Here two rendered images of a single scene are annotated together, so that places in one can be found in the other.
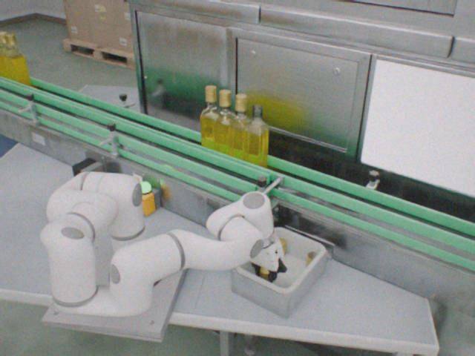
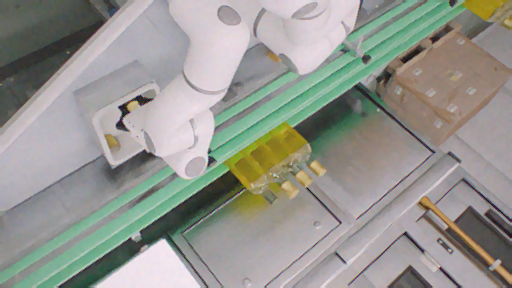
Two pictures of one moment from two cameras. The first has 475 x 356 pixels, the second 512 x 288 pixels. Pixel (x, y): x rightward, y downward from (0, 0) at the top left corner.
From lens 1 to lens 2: 35 cm
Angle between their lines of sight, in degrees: 14
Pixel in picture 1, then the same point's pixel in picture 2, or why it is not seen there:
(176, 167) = (285, 87)
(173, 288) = not seen: hidden behind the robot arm
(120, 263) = (233, 33)
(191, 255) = (187, 93)
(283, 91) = (268, 223)
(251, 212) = (186, 158)
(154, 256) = (213, 66)
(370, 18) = not seen: outside the picture
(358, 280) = (64, 166)
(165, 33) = (396, 161)
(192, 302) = (154, 18)
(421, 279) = (24, 222)
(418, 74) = not seen: outside the picture
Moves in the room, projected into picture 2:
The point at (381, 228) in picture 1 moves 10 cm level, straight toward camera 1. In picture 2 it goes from (94, 223) to (75, 213)
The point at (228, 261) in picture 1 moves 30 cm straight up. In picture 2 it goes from (155, 117) to (267, 246)
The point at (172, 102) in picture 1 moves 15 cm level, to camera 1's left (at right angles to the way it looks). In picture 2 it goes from (339, 114) to (368, 84)
